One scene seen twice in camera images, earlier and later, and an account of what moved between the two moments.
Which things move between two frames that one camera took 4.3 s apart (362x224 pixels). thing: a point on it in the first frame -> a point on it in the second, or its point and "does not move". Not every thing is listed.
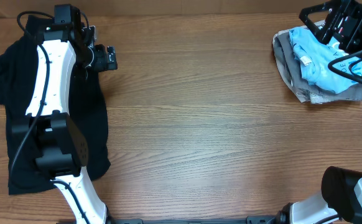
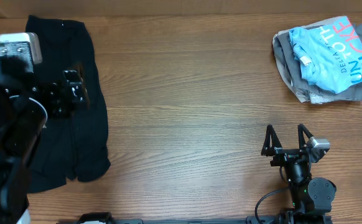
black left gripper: (102, 63) -> (54, 93)
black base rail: (273, 219) does not move
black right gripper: (360, 13) -> (284, 155)
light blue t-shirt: (315, 56) does not move
